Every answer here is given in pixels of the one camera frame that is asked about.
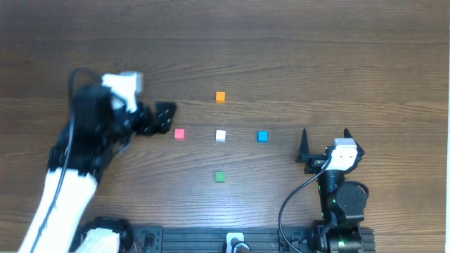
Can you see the white cube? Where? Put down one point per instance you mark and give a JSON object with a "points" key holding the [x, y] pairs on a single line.
{"points": [[220, 135]]}

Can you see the mounting rail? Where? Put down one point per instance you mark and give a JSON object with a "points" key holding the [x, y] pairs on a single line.
{"points": [[197, 240]]}

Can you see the green cube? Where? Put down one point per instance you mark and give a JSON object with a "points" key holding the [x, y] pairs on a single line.
{"points": [[219, 176]]}

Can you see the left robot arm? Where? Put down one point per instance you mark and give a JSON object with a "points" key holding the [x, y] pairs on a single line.
{"points": [[67, 204]]}

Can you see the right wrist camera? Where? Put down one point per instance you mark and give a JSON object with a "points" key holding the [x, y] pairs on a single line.
{"points": [[342, 152]]}

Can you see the orange cube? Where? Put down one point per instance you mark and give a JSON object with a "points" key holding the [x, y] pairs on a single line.
{"points": [[220, 97]]}

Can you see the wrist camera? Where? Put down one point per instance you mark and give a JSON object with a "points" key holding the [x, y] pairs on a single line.
{"points": [[342, 152], [123, 84]]}

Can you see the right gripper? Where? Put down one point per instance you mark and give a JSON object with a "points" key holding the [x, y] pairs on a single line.
{"points": [[314, 164]]}

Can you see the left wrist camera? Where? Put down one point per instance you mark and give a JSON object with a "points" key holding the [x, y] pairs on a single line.
{"points": [[123, 84]]}

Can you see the red cube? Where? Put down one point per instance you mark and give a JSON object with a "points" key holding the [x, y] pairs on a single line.
{"points": [[179, 134]]}

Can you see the blue cube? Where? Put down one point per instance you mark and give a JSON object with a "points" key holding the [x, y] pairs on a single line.
{"points": [[262, 136]]}

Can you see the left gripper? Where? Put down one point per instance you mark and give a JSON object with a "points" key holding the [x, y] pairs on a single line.
{"points": [[144, 121]]}

